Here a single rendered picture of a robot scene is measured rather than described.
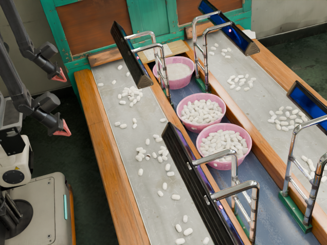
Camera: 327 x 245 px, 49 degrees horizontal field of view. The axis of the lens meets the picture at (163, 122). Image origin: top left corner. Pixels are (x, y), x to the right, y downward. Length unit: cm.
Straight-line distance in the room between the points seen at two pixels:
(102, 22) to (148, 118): 73
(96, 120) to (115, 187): 50
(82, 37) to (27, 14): 92
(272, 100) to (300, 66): 163
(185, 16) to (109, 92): 75
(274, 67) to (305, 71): 134
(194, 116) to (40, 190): 113
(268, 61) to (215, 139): 71
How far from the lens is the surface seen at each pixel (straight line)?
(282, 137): 185
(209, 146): 181
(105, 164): 178
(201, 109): 201
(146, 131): 191
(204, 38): 196
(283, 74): 221
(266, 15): 375
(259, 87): 214
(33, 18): 325
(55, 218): 230
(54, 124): 157
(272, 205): 167
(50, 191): 244
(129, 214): 157
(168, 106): 200
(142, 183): 168
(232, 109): 195
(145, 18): 244
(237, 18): 271
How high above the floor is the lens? 205
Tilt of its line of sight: 42 degrees down
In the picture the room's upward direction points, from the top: 10 degrees counter-clockwise
